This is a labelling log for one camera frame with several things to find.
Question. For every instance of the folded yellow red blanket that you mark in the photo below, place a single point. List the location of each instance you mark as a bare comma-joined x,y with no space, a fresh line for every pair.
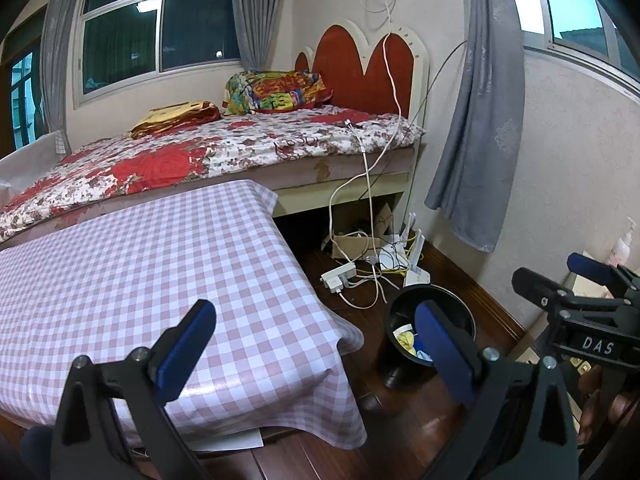
175,116

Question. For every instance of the cream bed frame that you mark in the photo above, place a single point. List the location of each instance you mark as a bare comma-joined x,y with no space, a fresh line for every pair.
310,195

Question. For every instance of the red floral bedspread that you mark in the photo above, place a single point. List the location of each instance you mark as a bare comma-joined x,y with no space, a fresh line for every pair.
225,150

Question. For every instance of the grey curtain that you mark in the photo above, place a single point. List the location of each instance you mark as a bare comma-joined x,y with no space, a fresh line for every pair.
480,135
260,15
55,60

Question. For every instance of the light blue cloth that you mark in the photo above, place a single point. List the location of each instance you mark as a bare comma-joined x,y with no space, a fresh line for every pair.
424,355

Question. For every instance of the white pump bottle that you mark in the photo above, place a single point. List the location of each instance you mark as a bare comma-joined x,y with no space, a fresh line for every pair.
622,250

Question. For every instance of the yellow cloth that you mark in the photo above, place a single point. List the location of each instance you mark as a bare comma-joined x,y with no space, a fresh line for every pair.
407,342

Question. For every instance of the white framed corner window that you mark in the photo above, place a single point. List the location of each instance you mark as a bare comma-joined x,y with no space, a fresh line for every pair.
575,5

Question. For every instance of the small white modem box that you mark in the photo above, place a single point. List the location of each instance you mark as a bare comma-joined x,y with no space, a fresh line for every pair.
392,260

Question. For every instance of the person's right hand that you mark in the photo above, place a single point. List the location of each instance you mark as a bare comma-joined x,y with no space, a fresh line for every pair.
625,405

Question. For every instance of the white power strip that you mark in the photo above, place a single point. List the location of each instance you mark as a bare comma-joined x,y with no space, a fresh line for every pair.
337,276

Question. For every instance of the narrow teal lit window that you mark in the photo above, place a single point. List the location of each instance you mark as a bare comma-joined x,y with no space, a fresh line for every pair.
22,95

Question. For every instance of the white bed footboard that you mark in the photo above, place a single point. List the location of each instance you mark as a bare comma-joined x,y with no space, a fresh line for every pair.
30,160

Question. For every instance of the black trash bin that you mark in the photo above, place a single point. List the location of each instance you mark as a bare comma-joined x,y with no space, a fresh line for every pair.
395,357

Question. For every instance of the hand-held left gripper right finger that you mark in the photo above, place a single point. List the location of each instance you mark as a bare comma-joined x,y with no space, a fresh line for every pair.
442,355

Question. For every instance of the white router with antennas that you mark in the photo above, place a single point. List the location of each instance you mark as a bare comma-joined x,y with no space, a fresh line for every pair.
417,277

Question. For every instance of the cardboard box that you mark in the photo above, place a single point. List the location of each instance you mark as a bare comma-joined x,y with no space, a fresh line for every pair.
352,247

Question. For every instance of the table with checkered cloth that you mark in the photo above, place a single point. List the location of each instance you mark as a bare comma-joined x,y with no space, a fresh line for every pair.
150,260

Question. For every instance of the colourful printed pillow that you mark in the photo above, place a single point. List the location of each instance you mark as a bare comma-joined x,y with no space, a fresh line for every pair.
275,92

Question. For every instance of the large white framed window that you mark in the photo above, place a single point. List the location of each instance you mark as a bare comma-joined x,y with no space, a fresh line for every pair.
200,30

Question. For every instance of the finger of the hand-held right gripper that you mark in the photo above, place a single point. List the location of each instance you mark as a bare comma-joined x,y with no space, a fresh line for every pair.
587,264
530,282

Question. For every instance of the red white headboard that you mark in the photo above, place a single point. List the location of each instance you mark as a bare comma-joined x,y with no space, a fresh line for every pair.
340,65

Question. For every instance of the wooden bedside cabinet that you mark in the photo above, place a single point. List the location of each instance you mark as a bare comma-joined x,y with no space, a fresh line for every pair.
532,345

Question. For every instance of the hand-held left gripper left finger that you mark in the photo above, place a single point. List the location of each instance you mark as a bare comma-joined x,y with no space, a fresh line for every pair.
182,350

